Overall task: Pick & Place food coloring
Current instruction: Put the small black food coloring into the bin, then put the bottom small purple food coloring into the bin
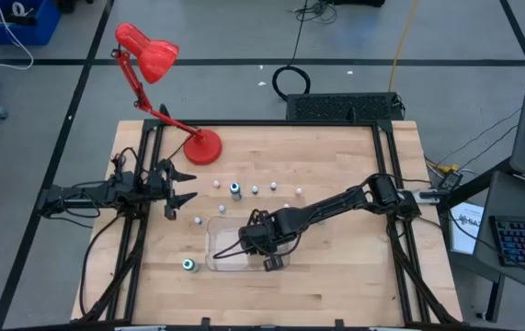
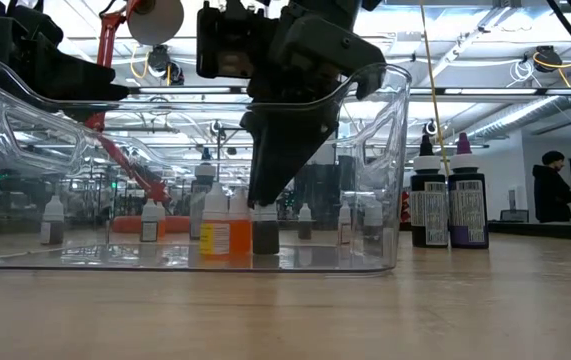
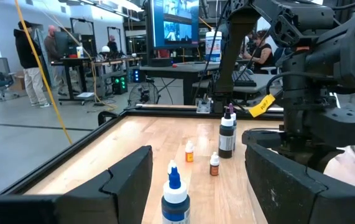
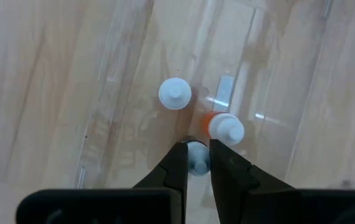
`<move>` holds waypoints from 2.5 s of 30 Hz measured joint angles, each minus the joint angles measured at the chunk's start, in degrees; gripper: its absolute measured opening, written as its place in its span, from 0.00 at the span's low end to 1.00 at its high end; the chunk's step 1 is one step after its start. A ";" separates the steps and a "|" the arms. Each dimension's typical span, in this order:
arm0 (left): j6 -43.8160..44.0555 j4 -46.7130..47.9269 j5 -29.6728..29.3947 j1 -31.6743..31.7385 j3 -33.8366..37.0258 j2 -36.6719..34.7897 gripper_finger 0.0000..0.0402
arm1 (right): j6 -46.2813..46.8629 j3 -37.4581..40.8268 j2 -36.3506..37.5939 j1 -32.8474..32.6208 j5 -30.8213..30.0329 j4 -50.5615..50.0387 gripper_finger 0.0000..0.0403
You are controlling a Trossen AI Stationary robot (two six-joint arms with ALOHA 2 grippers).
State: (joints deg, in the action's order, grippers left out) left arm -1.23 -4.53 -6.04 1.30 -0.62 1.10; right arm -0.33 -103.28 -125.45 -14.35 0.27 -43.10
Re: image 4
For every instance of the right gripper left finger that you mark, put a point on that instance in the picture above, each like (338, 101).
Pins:
(164, 199)

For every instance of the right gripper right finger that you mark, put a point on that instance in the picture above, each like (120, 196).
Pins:
(242, 193)

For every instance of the small black food coloring bottle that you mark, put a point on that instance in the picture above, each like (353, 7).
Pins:
(198, 155)

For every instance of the small orange food coloring bottle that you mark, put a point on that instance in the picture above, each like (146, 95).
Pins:
(227, 129)

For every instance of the small white-capped dropper bottle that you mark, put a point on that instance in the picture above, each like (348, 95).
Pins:
(174, 93)

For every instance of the clear plastic bin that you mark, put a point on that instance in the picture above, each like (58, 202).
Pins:
(242, 62)

